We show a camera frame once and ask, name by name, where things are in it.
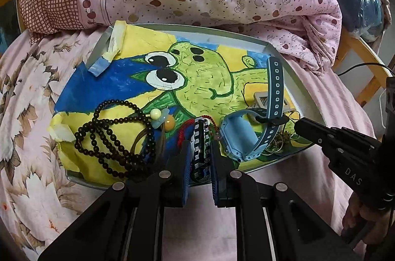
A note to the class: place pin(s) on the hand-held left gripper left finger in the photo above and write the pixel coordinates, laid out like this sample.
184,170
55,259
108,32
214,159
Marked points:
186,177

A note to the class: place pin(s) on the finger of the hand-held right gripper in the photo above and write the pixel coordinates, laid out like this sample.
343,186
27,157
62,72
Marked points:
313,131

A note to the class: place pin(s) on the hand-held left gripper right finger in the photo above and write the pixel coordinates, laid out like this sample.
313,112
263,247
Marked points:
215,183

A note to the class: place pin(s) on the striped hair clip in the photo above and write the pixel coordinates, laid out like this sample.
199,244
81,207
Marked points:
200,153

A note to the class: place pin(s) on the blue wrist watch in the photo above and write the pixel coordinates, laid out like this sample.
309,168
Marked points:
240,137

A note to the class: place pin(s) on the grey metal tray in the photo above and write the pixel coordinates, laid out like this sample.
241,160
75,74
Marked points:
101,41

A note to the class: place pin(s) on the person's right hand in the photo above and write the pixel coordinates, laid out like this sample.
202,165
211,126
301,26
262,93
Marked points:
355,216

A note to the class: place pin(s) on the grey rectangular clip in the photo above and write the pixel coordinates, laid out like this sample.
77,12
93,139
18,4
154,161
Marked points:
262,100

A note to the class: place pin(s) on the frog drawing paper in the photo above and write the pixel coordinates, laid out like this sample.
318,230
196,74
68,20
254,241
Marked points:
203,75

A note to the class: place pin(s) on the masking tape strip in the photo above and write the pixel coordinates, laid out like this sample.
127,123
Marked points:
63,132
114,41

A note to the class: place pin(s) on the pink floral bed sheet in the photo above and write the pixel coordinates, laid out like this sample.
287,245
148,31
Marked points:
34,125

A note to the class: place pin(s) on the wooden bed frame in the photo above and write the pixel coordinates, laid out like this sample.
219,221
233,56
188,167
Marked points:
364,60

